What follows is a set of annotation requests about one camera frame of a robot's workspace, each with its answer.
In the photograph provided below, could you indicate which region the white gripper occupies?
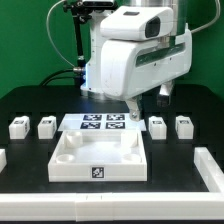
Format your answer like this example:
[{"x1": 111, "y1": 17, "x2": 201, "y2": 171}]
[{"x1": 101, "y1": 29, "x2": 192, "y2": 120}]

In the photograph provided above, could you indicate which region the white square tabletop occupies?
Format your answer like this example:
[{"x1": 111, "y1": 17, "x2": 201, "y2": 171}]
[{"x1": 48, "y1": 129, "x2": 147, "y2": 182}]

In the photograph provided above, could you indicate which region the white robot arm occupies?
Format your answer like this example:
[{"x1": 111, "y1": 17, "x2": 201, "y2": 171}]
[{"x1": 82, "y1": 0, "x2": 215, "y2": 121}]

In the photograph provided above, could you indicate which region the white marker sheet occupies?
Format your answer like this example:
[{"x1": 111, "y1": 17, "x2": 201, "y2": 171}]
[{"x1": 58, "y1": 113, "x2": 146, "y2": 131}]

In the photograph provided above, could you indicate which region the white U-shaped fence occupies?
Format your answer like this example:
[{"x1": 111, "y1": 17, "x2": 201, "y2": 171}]
[{"x1": 0, "y1": 147, "x2": 224, "y2": 221}]

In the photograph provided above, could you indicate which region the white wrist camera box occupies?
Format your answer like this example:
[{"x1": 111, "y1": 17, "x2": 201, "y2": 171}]
[{"x1": 100, "y1": 6, "x2": 174, "y2": 41}]

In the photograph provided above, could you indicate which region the black base cable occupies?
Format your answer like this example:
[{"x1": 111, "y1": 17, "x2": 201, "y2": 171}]
[{"x1": 39, "y1": 68, "x2": 84, "y2": 87}]

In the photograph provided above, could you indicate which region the grey cable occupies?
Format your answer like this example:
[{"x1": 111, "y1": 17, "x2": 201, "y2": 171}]
[{"x1": 46, "y1": 0, "x2": 78, "y2": 69}]

